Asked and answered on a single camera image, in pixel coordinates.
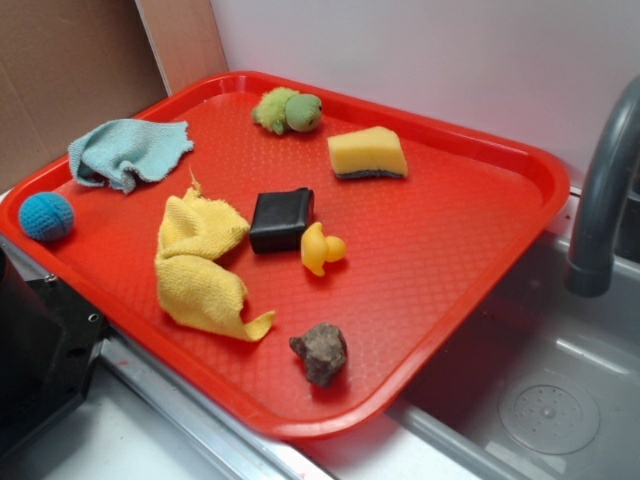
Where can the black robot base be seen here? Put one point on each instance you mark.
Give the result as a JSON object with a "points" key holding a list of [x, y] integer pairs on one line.
{"points": [[50, 338]]}

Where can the yellow sponge with dark base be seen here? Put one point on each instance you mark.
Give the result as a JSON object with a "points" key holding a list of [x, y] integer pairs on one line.
{"points": [[372, 152]]}

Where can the yellow rubber duck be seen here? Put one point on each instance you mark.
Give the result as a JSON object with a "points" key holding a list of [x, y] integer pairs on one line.
{"points": [[317, 249]]}

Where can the red plastic tray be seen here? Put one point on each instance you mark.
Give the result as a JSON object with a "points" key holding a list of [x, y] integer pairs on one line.
{"points": [[422, 251]]}

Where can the black rectangular block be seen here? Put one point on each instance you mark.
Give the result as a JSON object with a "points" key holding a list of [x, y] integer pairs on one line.
{"points": [[280, 219]]}

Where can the brown rock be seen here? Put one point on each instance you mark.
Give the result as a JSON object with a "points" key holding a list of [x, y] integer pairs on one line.
{"points": [[323, 351]]}

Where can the yellow cloth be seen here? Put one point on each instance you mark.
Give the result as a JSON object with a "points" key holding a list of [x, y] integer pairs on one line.
{"points": [[193, 289]]}

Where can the green plush turtle toy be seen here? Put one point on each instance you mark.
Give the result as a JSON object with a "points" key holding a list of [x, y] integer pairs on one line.
{"points": [[284, 109]]}

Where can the light blue cloth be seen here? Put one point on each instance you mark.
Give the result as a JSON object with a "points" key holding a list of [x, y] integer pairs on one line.
{"points": [[120, 153]]}

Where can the grey sink basin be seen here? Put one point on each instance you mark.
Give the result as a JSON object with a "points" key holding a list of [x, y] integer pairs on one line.
{"points": [[537, 383]]}

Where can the grey faucet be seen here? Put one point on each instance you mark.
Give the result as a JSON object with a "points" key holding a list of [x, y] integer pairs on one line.
{"points": [[607, 219]]}

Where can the blue knitted ball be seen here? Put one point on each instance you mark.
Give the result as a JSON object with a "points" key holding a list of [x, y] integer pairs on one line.
{"points": [[46, 217]]}

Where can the brown cardboard panel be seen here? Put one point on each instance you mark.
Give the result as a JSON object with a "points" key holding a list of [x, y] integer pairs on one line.
{"points": [[67, 66]]}

